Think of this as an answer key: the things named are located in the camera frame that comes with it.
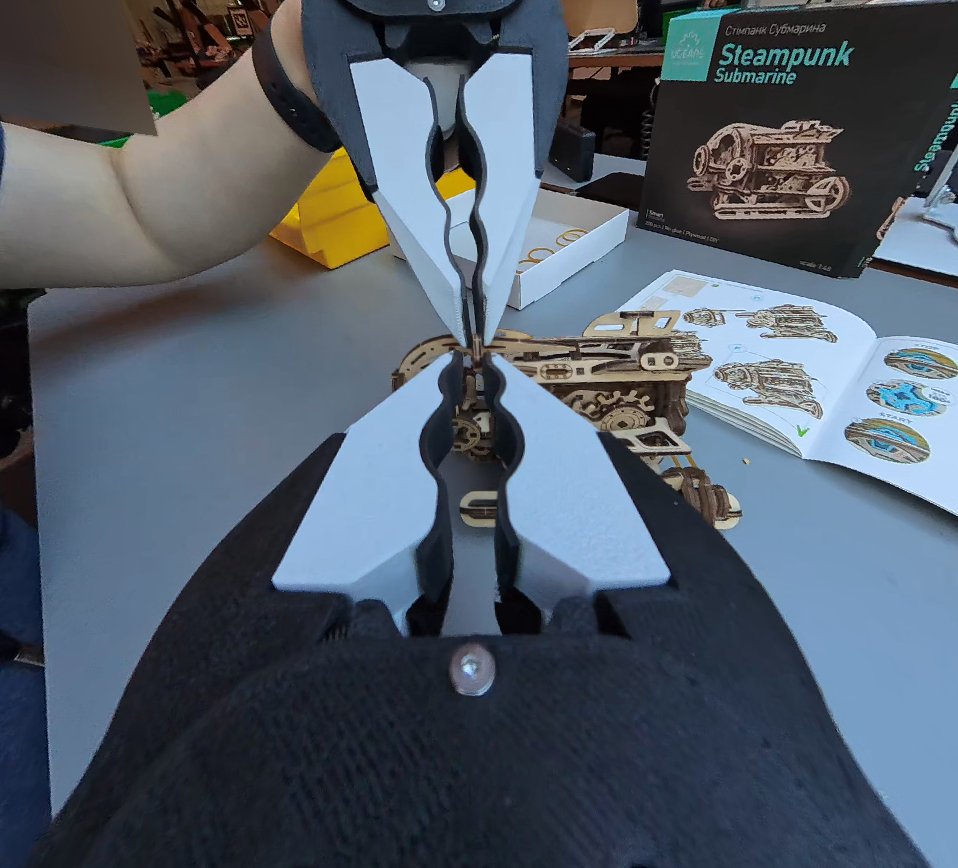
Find white cardboard tray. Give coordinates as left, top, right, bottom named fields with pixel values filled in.
left=389, top=187, right=630, bottom=311

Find white stand base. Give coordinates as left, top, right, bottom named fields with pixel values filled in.
left=872, top=195, right=958, bottom=272

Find person's left hand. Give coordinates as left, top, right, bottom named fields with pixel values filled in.
left=269, top=0, right=311, bottom=102

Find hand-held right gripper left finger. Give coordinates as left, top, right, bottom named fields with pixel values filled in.
left=271, top=350, right=464, bottom=637

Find person's blue jeans leg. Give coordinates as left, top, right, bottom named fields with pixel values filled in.
left=0, top=505, right=55, bottom=868

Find person's left forearm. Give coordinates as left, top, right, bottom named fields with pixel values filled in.
left=0, top=0, right=315, bottom=289

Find small slotted wooden part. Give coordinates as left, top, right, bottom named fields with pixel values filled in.
left=458, top=490, right=504, bottom=529

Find wooden submarine model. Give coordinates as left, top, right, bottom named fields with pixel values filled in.
left=391, top=310, right=743, bottom=531

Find green storage bin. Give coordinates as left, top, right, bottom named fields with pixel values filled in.
left=146, top=90, right=197, bottom=136

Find black wrist band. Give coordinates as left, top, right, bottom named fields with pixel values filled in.
left=250, top=22, right=344, bottom=155

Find instruction booklet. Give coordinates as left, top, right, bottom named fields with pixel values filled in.
left=612, top=271, right=958, bottom=517

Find black model kit box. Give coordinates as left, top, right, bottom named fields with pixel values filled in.
left=638, top=0, right=958, bottom=280

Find yellow stacked storage bins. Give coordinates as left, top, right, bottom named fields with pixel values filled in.
left=268, top=148, right=480, bottom=269

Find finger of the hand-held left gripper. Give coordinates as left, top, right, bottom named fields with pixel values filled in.
left=457, top=49, right=541, bottom=347
left=348, top=54, right=477, bottom=347

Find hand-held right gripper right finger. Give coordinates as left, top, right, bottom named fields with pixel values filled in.
left=482, top=352, right=672, bottom=626

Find black case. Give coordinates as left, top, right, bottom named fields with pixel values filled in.
left=550, top=118, right=597, bottom=183

